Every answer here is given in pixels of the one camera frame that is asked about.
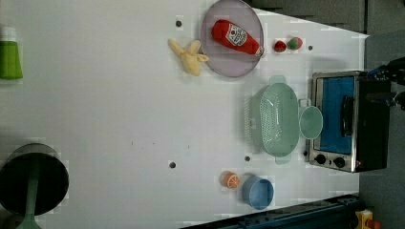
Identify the black silver toaster oven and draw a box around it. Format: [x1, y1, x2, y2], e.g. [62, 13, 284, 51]
[309, 71, 391, 173]

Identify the mint green measuring cup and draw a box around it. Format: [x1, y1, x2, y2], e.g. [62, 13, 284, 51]
[298, 98, 323, 139]

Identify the red green toy fruit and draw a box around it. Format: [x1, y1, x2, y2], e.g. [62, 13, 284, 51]
[287, 37, 303, 51]

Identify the purple round plate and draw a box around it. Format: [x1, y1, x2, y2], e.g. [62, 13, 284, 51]
[200, 0, 266, 77]

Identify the green plastic bottle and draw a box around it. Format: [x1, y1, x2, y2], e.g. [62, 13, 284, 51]
[0, 26, 23, 80]

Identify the yellow plush banana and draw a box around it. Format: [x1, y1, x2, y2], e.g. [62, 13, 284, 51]
[168, 39, 209, 76]

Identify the black metal pot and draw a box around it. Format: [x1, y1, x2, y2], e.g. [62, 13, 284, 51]
[0, 143, 70, 216]

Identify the yellow red emergency button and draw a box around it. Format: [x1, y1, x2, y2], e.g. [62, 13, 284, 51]
[355, 210, 381, 229]

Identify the red toy strawberry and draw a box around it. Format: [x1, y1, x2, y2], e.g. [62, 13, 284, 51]
[273, 40, 287, 52]

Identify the blue plastic bowl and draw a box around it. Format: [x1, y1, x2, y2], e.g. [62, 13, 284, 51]
[242, 176, 274, 210]

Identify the red plush ketchup bottle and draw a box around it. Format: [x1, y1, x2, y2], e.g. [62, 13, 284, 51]
[211, 19, 265, 58]

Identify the mint green spatula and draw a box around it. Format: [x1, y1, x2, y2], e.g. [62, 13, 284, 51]
[16, 160, 41, 229]

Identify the orange slice toy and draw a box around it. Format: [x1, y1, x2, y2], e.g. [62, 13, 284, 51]
[223, 172, 240, 189]

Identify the mint green plastic strainer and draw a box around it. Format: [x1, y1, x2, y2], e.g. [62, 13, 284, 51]
[245, 75, 299, 165]

